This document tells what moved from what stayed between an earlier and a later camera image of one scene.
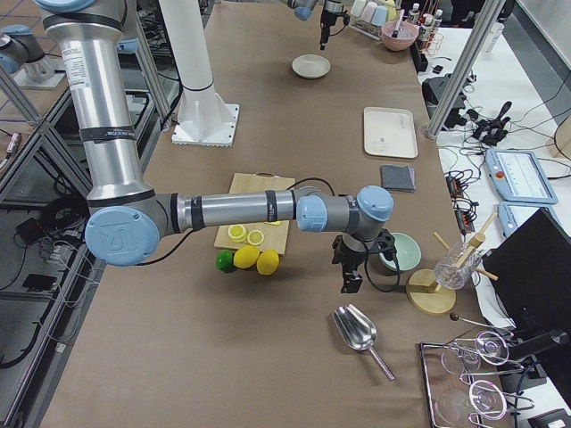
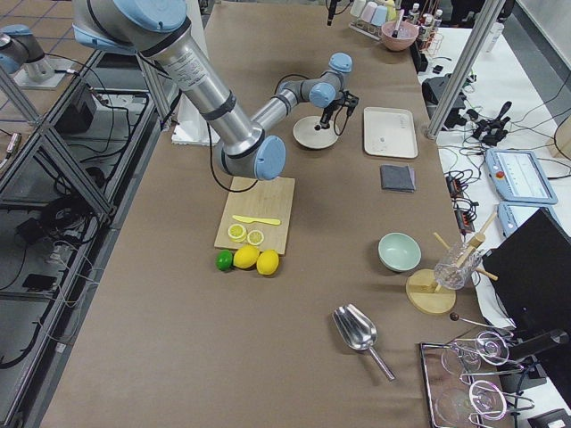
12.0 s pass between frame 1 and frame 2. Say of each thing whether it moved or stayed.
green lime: stayed
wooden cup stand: stayed
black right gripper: moved
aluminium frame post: stayed
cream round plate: moved
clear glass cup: stayed
